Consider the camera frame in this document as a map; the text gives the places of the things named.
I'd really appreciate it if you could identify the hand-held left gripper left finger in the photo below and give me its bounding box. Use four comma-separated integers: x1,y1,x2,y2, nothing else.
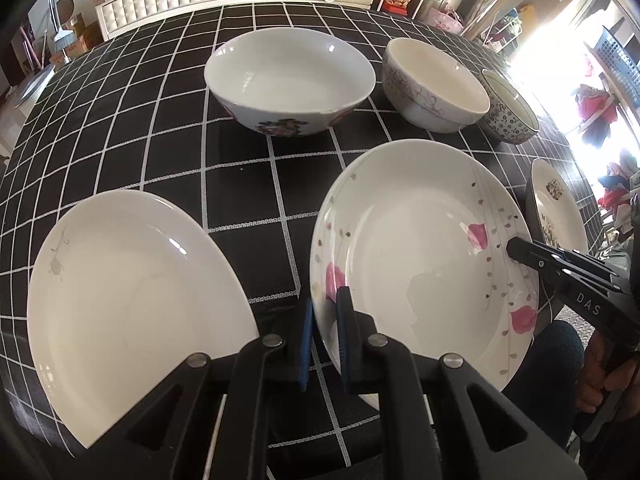
65,296,315,480

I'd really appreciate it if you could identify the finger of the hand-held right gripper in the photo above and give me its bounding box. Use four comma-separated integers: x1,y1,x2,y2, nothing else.
506,237,626,306

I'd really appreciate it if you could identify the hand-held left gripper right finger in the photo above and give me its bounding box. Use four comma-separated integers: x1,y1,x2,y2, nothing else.
337,287,588,480

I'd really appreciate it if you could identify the white plate with green print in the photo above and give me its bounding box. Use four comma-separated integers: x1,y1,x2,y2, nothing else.
530,158,590,256

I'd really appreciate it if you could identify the white plate with pink flowers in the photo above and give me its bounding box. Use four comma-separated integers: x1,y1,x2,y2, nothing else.
309,138,541,411

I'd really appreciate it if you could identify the small dark-rimmed patterned bowl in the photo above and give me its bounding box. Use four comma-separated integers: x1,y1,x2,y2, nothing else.
479,69,541,146

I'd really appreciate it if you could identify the plain white plate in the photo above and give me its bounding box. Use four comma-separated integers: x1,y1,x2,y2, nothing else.
26,190,261,451

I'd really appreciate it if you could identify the white bowl with grey pattern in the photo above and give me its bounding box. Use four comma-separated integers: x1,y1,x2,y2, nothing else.
382,37,491,134

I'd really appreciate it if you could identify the large white bowl with flowers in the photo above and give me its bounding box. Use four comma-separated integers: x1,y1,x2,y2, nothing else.
204,27,377,137

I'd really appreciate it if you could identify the person's right hand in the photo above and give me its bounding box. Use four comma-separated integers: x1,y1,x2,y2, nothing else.
580,332,640,413

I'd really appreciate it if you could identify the grey textured cloth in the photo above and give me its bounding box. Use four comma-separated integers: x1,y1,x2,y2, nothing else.
552,305,598,343

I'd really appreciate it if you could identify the person's leg in dark trousers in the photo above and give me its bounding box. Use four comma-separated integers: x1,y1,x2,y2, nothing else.
500,320,586,451

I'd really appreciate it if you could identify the pile of colourful clothes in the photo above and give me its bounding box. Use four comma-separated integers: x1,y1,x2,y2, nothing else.
597,150,636,211

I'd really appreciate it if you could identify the red garment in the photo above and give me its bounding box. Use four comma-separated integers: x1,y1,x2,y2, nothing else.
575,85,621,146

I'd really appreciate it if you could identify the black white checkered tablecloth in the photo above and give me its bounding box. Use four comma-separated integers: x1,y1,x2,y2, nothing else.
0,2,601,480

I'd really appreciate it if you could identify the blue plastic basket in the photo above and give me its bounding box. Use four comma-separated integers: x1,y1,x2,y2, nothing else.
585,27,640,96

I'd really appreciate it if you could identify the pink bag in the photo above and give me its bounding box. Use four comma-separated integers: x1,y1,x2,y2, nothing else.
425,7,466,36

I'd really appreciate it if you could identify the white wire rack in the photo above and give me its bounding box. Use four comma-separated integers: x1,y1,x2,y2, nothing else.
480,5,523,53

